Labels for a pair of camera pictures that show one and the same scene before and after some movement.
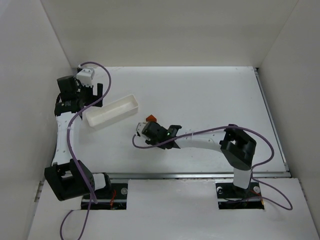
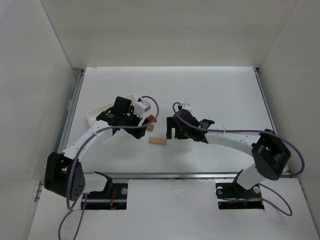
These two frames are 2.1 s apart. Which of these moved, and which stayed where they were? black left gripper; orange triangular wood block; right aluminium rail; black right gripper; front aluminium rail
Moved: black left gripper; black right gripper
Stayed: front aluminium rail; orange triangular wood block; right aluminium rail
